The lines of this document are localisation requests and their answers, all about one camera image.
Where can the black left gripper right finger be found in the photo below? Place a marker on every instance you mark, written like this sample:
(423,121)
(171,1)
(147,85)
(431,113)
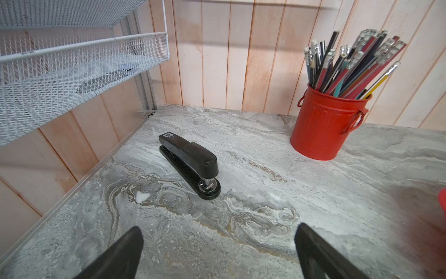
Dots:
(319,260)

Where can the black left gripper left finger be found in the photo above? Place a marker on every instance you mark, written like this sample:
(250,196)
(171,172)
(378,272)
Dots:
(119,261)

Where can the red flower-shaped fruit bowl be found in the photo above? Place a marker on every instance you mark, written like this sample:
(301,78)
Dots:
(442,199)

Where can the black stapler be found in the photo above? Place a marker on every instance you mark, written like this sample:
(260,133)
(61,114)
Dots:
(196,165)

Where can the red metal pencil bucket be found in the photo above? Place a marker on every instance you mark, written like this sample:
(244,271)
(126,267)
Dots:
(324,123)

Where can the bundle of pencils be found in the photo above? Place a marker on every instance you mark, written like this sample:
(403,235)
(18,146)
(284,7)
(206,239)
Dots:
(352,71)

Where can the white wire mesh shelf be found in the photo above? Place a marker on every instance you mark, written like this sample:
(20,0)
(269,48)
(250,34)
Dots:
(53,60)

